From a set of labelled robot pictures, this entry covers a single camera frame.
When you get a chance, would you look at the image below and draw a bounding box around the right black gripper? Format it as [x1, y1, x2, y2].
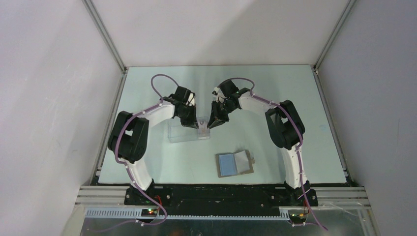
[208, 101, 237, 129]

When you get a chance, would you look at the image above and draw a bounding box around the credit card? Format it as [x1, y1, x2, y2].
[197, 120, 210, 140]

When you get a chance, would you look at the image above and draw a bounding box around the clear plastic card box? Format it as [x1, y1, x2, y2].
[168, 117, 209, 143]

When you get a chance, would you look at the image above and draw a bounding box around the grey felt card holder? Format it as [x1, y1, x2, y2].
[215, 149, 254, 178]

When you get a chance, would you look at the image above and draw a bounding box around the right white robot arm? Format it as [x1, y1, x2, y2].
[208, 78, 310, 206]

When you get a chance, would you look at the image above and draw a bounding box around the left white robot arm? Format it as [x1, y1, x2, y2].
[108, 86, 199, 207]

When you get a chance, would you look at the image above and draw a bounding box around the beige chair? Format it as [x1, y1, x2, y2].
[61, 205, 86, 236]

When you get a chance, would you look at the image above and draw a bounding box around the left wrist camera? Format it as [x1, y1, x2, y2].
[186, 92, 195, 106]

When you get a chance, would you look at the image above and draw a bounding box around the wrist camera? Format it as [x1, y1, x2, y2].
[212, 87, 224, 97]
[186, 92, 195, 106]

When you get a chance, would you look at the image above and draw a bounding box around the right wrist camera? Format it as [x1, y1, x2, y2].
[212, 87, 224, 97]

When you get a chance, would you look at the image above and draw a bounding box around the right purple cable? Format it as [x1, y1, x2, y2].
[225, 77, 329, 233]

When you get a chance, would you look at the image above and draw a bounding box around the purple cable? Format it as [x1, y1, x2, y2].
[225, 77, 329, 233]
[114, 74, 168, 227]

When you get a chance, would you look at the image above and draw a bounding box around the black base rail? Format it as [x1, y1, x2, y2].
[124, 184, 318, 217]

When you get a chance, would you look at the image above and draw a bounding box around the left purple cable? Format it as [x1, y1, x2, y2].
[114, 74, 168, 227]

